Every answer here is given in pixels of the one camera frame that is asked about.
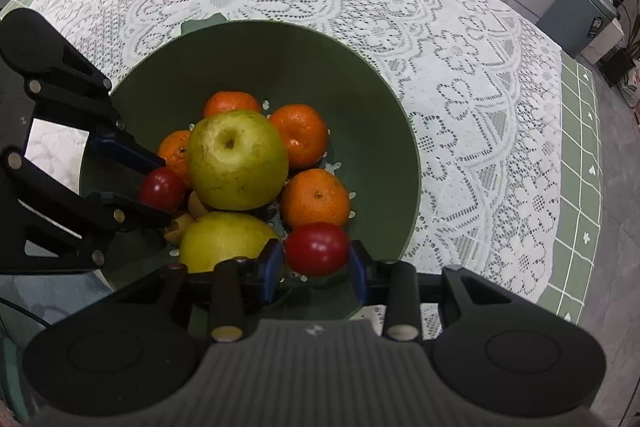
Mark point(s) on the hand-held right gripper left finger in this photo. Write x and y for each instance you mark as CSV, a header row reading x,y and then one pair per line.
x,y
272,269

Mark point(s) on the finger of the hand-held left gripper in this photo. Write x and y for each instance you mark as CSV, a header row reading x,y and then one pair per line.
x,y
100,212
120,148

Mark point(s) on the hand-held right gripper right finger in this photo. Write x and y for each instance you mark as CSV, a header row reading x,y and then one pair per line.
x,y
359,272

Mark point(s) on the red tomato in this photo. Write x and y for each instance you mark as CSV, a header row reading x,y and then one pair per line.
x,y
317,249
161,189

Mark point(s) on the green-yellow apple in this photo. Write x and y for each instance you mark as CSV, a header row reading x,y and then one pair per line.
x,y
237,159
225,242

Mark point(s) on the large orange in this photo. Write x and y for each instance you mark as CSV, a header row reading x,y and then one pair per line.
x,y
315,199

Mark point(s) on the brown kiwi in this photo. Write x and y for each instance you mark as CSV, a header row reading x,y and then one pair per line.
x,y
196,206
181,228

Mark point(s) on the dark green colander bowl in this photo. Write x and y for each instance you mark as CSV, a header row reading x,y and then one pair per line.
x,y
310,72

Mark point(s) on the white lace tablecloth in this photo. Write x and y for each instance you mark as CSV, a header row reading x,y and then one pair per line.
x,y
400,32

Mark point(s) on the grey trash bin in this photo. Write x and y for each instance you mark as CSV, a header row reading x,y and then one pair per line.
x,y
575,22

